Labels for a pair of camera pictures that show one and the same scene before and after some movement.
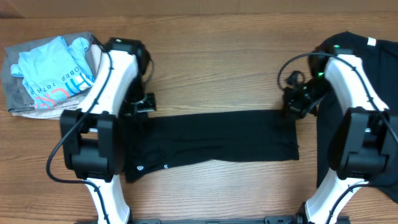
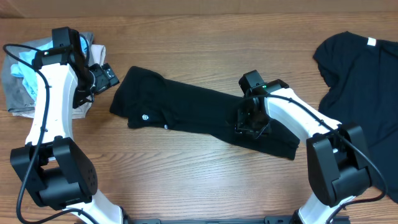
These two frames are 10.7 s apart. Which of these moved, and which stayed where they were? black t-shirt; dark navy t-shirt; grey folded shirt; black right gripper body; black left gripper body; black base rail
Moved: black left gripper body; black right gripper body; black t-shirt
Stayed: black base rail; grey folded shirt; dark navy t-shirt
